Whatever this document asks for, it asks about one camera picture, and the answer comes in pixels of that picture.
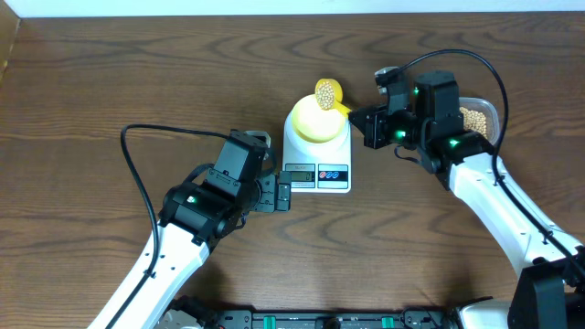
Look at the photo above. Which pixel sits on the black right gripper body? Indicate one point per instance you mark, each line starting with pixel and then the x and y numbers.
pixel 386 130

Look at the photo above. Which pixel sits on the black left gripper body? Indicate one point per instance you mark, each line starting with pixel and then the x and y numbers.
pixel 267 199

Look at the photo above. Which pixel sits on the yellow measuring scoop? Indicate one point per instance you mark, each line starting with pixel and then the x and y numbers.
pixel 329 96

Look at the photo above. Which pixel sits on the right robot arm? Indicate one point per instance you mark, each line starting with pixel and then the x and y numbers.
pixel 424 116

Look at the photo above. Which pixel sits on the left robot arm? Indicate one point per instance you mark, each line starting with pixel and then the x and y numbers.
pixel 212 202

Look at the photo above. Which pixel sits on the white digital kitchen scale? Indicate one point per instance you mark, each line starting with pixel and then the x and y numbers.
pixel 317 167

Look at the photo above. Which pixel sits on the yellow bowl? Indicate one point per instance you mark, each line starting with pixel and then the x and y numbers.
pixel 314 124

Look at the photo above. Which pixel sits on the clear plastic container of soybeans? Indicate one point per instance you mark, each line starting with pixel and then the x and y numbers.
pixel 481 116

